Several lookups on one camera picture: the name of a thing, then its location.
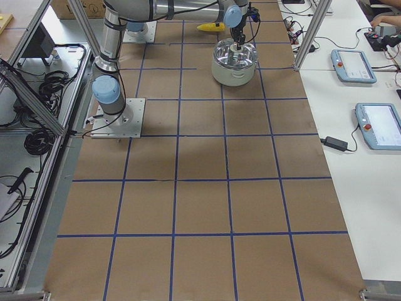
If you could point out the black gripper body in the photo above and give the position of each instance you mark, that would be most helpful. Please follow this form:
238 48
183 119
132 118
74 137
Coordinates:
235 31

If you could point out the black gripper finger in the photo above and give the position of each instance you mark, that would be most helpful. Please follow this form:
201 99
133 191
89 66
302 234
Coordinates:
239 40

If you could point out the glass pot lid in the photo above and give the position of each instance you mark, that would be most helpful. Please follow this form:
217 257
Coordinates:
227 54

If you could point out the yellow corn cob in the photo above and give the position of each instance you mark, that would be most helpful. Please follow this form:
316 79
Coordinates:
211 27

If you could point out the grey-green cooking pot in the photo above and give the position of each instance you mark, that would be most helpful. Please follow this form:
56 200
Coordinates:
231 78

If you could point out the blue teach pendant far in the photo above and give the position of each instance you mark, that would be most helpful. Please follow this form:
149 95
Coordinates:
352 66

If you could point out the blue teach pendant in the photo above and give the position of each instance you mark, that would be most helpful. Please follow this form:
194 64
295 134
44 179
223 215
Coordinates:
352 66
380 125

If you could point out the black power adapter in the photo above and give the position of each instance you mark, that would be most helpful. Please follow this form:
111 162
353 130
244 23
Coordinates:
334 143

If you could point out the blue teach pendant near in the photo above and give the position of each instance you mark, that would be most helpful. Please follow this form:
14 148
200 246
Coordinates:
380 125

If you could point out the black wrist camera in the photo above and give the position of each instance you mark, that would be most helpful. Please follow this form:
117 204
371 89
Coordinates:
254 14

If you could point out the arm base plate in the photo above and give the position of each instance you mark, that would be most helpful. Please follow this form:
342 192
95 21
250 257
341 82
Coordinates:
139 33
129 124

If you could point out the aluminium frame post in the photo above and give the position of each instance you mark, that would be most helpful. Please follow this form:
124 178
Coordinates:
311 32

